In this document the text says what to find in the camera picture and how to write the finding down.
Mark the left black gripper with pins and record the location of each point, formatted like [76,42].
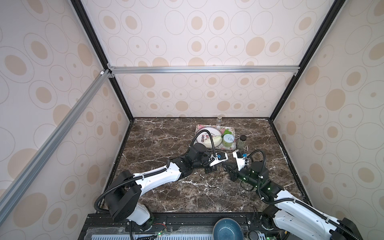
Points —
[211,169]

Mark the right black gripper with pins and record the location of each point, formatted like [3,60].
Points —
[233,169]

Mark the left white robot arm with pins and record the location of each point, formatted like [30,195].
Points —
[121,199]

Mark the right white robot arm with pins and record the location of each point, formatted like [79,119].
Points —
[287,212]

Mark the pale napa cabbage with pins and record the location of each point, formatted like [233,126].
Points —
[217,140]

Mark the green herb spice jar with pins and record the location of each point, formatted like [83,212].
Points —
[241,142]

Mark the white round plate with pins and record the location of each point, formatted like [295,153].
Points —
[207,132]

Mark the green labelled tin can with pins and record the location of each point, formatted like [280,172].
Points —
[228,140]

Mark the green plastic leaf vegetable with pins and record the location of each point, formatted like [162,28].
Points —
[227,132]

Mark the floral rectangular tray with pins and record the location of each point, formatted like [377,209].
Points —
[221,129]

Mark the blue ceramic bowl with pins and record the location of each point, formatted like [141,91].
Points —
[227,229]

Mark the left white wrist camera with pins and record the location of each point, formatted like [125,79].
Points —
[218,158]

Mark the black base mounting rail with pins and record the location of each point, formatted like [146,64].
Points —
[174,223]

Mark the horizontal aluminium frame rail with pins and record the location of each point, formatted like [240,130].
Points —
[204,69]

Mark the black vertical left corner post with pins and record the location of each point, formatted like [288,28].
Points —
[96,44]

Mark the black vertical corner post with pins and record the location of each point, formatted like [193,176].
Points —
[324,28]
[96,44]

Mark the black vertical right corner post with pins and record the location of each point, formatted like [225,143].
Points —
[324,28]

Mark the side aluminium frame rail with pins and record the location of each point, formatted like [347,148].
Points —
[23,181]

